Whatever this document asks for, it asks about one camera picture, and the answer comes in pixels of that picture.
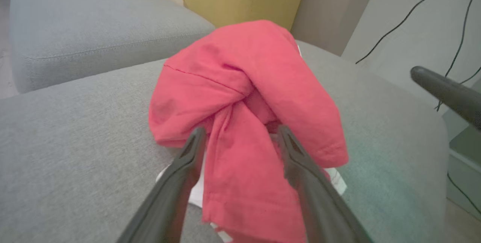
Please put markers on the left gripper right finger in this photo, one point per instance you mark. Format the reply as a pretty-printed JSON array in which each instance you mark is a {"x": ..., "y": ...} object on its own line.
[{"x": 315, "y": 201}]

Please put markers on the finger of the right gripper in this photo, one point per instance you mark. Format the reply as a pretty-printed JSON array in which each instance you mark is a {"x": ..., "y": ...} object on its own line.
[{"x": 451, "y": 92}]

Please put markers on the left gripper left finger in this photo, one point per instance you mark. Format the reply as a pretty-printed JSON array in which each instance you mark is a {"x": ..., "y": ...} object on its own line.
[{"x": 176, "y": 194}]

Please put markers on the red garment with white stripes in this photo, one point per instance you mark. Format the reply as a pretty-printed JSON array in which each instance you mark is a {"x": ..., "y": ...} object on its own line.
[{"x": 259, "y": 85}]

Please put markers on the large grey sofa seat cushion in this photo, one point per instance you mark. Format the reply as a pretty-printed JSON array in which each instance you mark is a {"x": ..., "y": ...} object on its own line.
[{"x": 75, "y": 152}]

